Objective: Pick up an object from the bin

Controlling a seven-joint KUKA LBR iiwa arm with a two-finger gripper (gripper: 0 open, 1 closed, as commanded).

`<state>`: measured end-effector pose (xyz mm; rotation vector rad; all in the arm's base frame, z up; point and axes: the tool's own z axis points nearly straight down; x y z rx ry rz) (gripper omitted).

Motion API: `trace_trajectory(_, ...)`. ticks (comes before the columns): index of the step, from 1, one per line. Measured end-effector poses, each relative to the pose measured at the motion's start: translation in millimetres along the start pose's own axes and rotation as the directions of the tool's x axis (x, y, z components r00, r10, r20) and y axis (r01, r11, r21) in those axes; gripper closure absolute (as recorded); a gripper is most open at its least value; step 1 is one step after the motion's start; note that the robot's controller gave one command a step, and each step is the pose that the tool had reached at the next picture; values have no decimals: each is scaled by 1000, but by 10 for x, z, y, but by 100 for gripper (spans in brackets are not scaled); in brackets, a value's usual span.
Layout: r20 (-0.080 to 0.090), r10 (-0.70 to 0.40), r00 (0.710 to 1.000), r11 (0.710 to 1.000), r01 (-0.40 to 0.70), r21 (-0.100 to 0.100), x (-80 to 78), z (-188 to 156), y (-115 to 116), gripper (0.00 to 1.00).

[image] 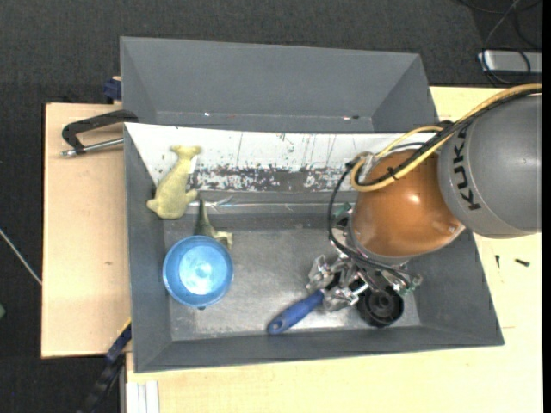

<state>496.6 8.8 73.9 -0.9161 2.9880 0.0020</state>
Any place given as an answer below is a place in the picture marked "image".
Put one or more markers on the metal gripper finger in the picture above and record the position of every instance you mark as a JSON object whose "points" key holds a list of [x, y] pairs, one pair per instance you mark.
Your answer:
{"points": [[323, 273], [341, 299]]}

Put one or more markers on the grey metal bin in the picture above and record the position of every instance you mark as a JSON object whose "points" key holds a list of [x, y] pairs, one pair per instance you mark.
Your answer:
{"points": [[267, 269]]}

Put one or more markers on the blue plastic cup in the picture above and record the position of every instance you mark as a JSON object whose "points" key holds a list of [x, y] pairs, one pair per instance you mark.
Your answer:
{"points": [[197, 271]]}

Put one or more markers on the green toy dinosaur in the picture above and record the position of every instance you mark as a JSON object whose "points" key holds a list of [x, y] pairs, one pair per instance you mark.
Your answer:
{"points": [[203, 224]]}

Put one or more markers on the black screw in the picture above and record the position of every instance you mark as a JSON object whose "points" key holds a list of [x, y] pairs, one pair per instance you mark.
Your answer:
{"points": [[522, 263]]}

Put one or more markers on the yellow plush toy dog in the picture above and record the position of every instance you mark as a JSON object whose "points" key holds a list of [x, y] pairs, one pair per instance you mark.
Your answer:
{"points": [[174, 189]]}

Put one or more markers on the pale wood flat board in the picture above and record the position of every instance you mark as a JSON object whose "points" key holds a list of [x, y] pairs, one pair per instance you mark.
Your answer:
{"points": [[84, 230]]}

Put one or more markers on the black cylinder on white bracket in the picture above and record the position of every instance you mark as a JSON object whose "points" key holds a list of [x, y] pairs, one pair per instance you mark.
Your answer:
{"points": [[381, 307]]}

